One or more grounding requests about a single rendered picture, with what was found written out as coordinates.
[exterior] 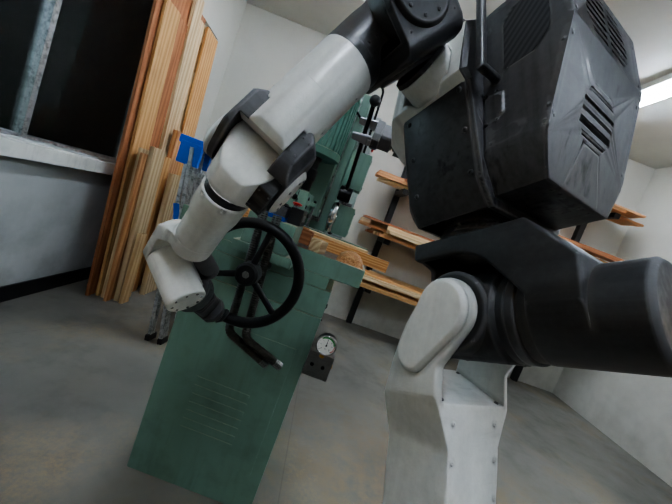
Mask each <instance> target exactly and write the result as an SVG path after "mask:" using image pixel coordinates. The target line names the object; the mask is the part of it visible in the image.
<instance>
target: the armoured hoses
mask: <svg viewBox="0 0 672 504"><path fill-rule="evenodd" d="M267 217H268V212H267V211H265V212H263V213H262V214H261V215H259V216H257V218H261V219H264V220H267ZM281 220H282V217H280V216H277V215H273V217H272V221H271V222H272V223H274V224H276V225H277V226H279V225H280V223H281ZM279 227H280V226H279ZM261 233H262V230H259V229H255V228H254V232H253V234H252V235H253V236H252V239H251V241H250V242H251V243H250V245H249V248H248V249H249V250H248V252H247V254H246V259H245V261H244V262H247V261H252V259H253V257H254V256H255V253H256V251H257V249H258V248H257V247H258V244H259V242H260V241H259V240H260V238H261V235H262V234H261ZM275 240H276V238H275V237H274V236H273V237H272V239H271V240H270V242H269V244H268V246H267V247H266V249H265V251H264V253H263V255H262V260H261V262H260V263H261V264H260V266H261V269H262V276H261V278H260V280H259V281H257V282H258V283H259V285H260V287H261V288H263V285H264V284H263V283H264V281H265V277H266V274H267V273H266V272H267V270H268V265H269V263H270V262H269V261H270V258H271V256H272V255H271V254H272V252H273V247H274V246H273V245H275V244H274V243H275ZM236 289H237V290H235V291H236V292H235V295H234V299H233V301H232V305H231V308H230V309H231V310H230V313H232V314H234V315H238V314H237V313H238V311H239V308H240V304H241V302H242V301H241V300H242V298H243V295H244V294H243V293H244V291H245V289H246V286H243V285H241V284H239V283H238V285H237V288H236ZM251 297H252V298H251V300H250V303H249V304H250V305H249V307H248V308H249V309H248V311H247V314H246V315H247V316H246V317H249V318H253V317H255V314H256V313H255V312H256V310H257V306H258V303H259V302H258V301H259V299H260V298H259V296H258V295H257V293H256V291H255V290H254V289H253V293H252V296H251ZM225 331H226V334H227V336H228V337H229V339H231V340H232V341H233V342H234V343H236V345H237V346H239V348H241V349H242V350H243V351H244V352H246V353H247V354H248V355H249V356H250V357H251V358H252V359H254V361H256V362H257V363H258V364H259V365H260V366H261V367H262V368H266V367H267V366H268V365H269V364H271V365H272V366H273V367H274V368H275V369H277V370H280V369H281V368H282V367H283V363H282V362H281V361H280V360H278V359H277V358H275V357H274V356H273V355H272V354H271V353H270V352H269V351H267V350H266V349H265V348H264V347H262V346H261V345H260V344H259V343H257V342H256V341H255V340H254V339H252V338H251V334H250V332H251V328H243V329H242V337H241V336H239V335H237V333H236V332H235V331H234V326H232V325H230V324H227V323H226V326H225Z"/></svg>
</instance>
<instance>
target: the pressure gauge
mask: <svg viewBox="0 0 672 504"><path fill-rule="evenodd" d="M328 340H329V341H328ZM327 342H328V344H327ZM325 345H327V347H326V346H325ZM316 349H317V351H318V353H319V354H320V355H319V357H320V358H324V356H330V355H332V354H333V353H334V352H335V351H336V349H337V340H336V337H335V336H334V335H333V334H331V333H323V334H321V335H320V336H319V337H318V339H317V341H316Z"/></svg>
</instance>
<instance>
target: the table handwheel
mask: <svg viewBox="0 0 672 504"><path fill-rule="evenodd" d="M240 228H255V229H259V230H262V231H265V232H267V234H266V236H265V238H264V240H263V242H262V243H261V245H260V247H259V249H258V251H257V252H256V254H255V256H254V257H253V259H252V261H247V262H244V263H242V264H240V265H238V266H237V268H236V270H219V273H218V275H217V276H229V277H235V279H236V281H237V282H238V283H239V284H241V285H243V286H251V285H252V287H253V288H254V290H255V291H256V293H257V295H258V296H259V298H260V299H261V301H262V303H263V304H264V306H265V308H266V310H267V311H268V313H269V314H267V315H264V316H260V317H253V318H249V317H241V316H237V315H234V314H232V313H230V312H229V314H228V316H227V317H226V318H225V319H224V320H223V322H225V323H227V324H230V325H232V326H236V327H240V328H261V327H265V326H268V325H271V324H273V323H275V322H277V321H279V320H280V319H282V318H283V317H284V316H286V315H287V314H288V313H289V312H290V311H291V309H292V308H293V307H294V306H295V304H296V303H297V301H298V299H299V297H300V295H301V292H302V289H303V285H304V264H303V259H302V256H301V253H300V251H299V249H298V247H297V245H296V244H295V242H294V241H293V239H292V238H291V237H290V236H289V235H288V234H287V233H286V232H285V231H284V230H283V229H282V228H280V227H279V226H277V225H276V224H274V223H272V222H270V221H267V220H264V219H261V218H256V217H242V218H241V219H240V220H239V222H238V223H237V224H236V225H235V226H234V227H233V228H232V229H231V230H229V231H228V232H230V231H233V230H236V229H240ZM228 232H227V233H228ZM273 236H274V237H275V238H277V239H278V240H279V241H280V242H281V243H282V244H283V246H284V247H285V248H286V250H287V252H288V253H289V256H290V258H291V261H292V265H293V284H292V287H291V290H290V293H289V295H288V297H287V298H286V300H285V301H284V302H283V303H282V305H281V306H280V307H278V308H277V309H276V310H274V309H273V307H272V305H271V304H270V302H269V301H268V299H267V297H266V296H265V294H264V292H263V290H262V288H261V287H260V285H259V283H258V282H257V281H259V280H260V278H261V276H262V269H261V266H260V264H261V263H260V262H261V261H260V259H261V257H262V255H263V253H264V251H265V249H266V247H267V246H268V244H269V242H270V240H271V239H272V237H273Z"/></svg>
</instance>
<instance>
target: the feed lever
mask: <svg viewBox="0 0 672 504"><path fill-rule="evenodd" d="M369 102H370V105H371V108H370V111H369V114H368V117H367V120H366V124H365V127H364V130H363V133H362V134H367V131H368V128H369V125H370V122H371V119H372V116H373V113H374V110H375V107H377V106H378V105H379V104H380V102H381V98H380V96H379V95H376V94H374V95H372V96H371V97H370V100H369ZM362 147H363V144H362V143H359V146H358V149H357V152H356V155H355V159H354V162H353V165H352V168H351V171H350V175H349V178H348V181H347V184H346V186H343V185H342V186H341V187H340V190H339V193H338V196H337V200H339V201H341V204H342V205H343V204H345V203H347V204H348V203H349V201H350V199H351V196H352V193H353V189H352V188H349V187H350V184H351V181H352V177H353V174H354V171H355V168H356V165H357V162H358V159H359V156H360V153H361V150H362Z"/></svg>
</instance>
